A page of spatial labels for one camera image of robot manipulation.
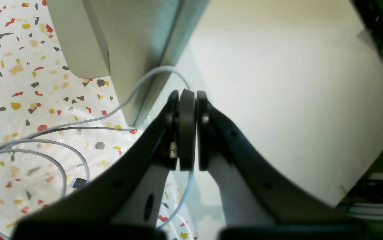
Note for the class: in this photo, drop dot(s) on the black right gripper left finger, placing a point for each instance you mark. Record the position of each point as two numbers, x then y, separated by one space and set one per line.
124 201

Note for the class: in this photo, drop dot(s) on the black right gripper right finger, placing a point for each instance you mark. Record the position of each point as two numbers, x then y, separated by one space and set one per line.
258 202

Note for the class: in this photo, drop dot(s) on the terrazzo pattern tablecloth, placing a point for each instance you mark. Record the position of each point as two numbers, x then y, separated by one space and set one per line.
37 92

